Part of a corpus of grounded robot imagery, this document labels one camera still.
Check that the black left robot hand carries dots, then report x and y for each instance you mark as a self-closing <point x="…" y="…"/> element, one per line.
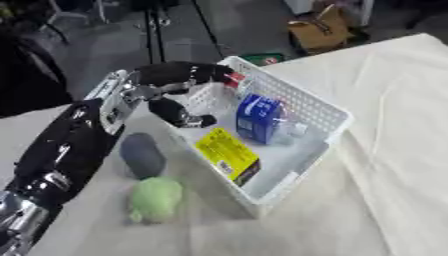
<point x="169" y="74"/>

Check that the small red and white object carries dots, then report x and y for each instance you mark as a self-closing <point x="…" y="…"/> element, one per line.
<point x="235" y="79"/>

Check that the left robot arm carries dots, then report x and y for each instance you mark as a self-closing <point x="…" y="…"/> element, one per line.
<point x="70" y="143"/>

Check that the yellow flat box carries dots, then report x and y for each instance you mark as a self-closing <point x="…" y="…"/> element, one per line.
<point x="228" y="155"/>

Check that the black tripod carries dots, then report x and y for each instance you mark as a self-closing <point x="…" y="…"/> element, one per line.
<point x="175" y="26"/>

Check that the grey oval soft object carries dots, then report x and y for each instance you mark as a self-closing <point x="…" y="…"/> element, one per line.
<point x="142" y="154"/>

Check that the green and red object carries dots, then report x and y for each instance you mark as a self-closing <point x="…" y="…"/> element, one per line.
<point x="263" y="58"/>

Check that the blue wrapped package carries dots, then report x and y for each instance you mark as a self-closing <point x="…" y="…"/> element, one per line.
<point x="258" y="118"/>

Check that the chair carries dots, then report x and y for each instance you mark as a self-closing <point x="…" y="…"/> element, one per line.
<point x="64" y="18"/>

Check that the green soft toy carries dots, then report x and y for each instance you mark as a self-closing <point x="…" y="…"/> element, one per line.
<point x="155" y="199"/>

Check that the clear plastic bottle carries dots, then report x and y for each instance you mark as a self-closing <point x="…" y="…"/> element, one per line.
<point x="289" y="128"/>

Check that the white perforated plastic basket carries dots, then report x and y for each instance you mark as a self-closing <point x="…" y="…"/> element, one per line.
<point x="274" y="156"/>

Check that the brown bag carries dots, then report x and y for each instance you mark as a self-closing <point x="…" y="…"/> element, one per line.
<point x="322" y="28"/>

